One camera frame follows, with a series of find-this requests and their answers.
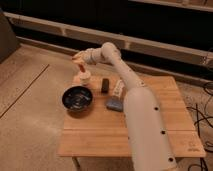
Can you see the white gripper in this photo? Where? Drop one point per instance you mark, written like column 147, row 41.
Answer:
column 82, row 57

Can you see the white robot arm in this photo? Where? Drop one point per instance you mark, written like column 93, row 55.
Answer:
column 147, row 135

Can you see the small black block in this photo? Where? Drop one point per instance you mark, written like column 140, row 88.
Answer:
column 105, row 85

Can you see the black bowl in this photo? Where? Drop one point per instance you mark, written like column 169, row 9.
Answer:
column 77, row 98

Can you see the blue sponge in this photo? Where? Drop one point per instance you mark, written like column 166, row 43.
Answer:
column 114, row 104

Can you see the grey cabinet corner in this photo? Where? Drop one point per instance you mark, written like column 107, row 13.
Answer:
column 8, row 40

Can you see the wooden table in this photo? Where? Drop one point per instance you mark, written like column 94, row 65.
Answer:
column 99, row 132

